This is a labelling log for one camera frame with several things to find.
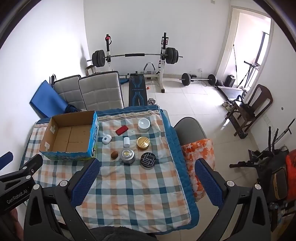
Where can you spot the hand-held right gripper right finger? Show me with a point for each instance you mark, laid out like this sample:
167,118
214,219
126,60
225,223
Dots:
209,183

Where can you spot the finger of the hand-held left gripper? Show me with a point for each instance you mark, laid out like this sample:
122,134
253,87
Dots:
5,157
32,165

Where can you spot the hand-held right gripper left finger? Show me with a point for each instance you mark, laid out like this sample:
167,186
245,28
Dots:
85,182

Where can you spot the brown walnut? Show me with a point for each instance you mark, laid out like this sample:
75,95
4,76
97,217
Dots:
114,155

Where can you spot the cardboard box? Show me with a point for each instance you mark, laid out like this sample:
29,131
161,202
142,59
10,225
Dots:
69,136

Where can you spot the silver round tin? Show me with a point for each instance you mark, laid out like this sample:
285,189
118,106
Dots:
127,157

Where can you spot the white cylinder container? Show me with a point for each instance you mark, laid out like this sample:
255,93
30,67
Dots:
126,142

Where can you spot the black round tin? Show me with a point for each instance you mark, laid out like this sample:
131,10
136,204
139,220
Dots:
148,160

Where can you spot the gold round tin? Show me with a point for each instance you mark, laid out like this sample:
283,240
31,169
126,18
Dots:
143,143

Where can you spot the white round tin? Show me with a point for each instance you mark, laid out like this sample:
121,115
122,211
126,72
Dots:
143,125

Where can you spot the orange patterned cloth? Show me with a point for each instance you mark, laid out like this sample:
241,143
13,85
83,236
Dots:
198,150

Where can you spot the checked blanket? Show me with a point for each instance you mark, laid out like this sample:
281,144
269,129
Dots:
129,197

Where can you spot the small white oval device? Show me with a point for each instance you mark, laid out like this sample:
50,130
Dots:
106,139

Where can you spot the black exercise machine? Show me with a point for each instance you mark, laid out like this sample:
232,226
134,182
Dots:
266,162

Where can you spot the red phone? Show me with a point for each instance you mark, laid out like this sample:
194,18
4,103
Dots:
121,130

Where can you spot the blue foam mat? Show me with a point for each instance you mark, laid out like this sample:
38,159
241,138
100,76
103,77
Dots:
44,99

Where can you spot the dark blue cloth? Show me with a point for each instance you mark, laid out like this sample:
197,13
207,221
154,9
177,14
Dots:
72,109

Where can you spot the yellow and black bag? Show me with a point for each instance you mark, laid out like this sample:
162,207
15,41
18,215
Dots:
279,183

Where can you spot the pair of shoes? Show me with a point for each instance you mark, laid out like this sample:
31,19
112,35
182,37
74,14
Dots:
227,105

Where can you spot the grey padded chair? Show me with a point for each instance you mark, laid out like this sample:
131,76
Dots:
99,92
67,90

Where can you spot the red bag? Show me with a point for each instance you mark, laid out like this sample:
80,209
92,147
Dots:
291,166

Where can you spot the treadmill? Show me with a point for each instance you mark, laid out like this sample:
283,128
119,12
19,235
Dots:
233,91

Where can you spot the dark wooden chair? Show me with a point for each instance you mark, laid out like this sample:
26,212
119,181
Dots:
261,99

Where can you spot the black speaker box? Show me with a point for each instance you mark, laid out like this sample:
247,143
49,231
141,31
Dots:
230,81

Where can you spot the black weight bench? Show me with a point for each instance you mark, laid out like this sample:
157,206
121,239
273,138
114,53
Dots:
137,90

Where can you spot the short barbell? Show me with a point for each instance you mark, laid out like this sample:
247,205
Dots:
186,79

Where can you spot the small wooden stool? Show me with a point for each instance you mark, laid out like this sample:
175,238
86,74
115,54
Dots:
90,69

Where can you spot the white barbell rack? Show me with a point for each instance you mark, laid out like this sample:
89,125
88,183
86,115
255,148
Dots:
163,67

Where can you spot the long barbell with black plates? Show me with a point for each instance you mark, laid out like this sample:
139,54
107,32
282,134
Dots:
136,55

